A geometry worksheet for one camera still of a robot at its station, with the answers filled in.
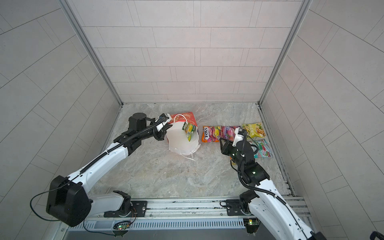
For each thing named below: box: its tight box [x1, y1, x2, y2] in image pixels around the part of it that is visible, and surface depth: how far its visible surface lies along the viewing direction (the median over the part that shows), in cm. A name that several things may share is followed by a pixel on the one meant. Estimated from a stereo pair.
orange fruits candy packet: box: [201, 126, 222, 143], surface depth 98 cm
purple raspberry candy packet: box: [219, 125, 241, 142], surface depth 98 cm
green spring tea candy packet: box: [182, 121, 196, 142], surface depth 95 cm
